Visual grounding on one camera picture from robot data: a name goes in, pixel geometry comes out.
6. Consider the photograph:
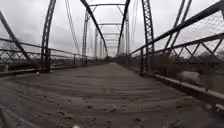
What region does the wooden bridge deck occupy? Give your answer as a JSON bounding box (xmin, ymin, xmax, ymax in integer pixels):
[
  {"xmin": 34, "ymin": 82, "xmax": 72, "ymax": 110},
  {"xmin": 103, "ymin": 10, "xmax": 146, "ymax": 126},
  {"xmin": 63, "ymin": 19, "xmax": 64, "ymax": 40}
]
[{"xmin": 0, "ymin": 62, "xmax": 224, "ymax": 128}]

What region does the steel bridge truss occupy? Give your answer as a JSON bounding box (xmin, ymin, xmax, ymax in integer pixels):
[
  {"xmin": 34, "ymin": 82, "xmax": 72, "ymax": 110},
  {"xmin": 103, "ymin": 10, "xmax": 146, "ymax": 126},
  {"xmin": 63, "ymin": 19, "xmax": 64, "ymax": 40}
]
[{"xmin": 0, "ymin": 0, "xmax": 201, "ymax": 73}]

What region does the metal bridge railing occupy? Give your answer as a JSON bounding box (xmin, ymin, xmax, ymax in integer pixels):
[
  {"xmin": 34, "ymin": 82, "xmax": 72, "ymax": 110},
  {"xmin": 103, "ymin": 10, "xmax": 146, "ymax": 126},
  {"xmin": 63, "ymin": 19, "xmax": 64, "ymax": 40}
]
[
  {"xmin": 113, "ymin": 0, "xmax": 224, "ymax": 108},
  {"xmin": 0, "ymin": 36, "xmax": 108, "ymax": 76}
]

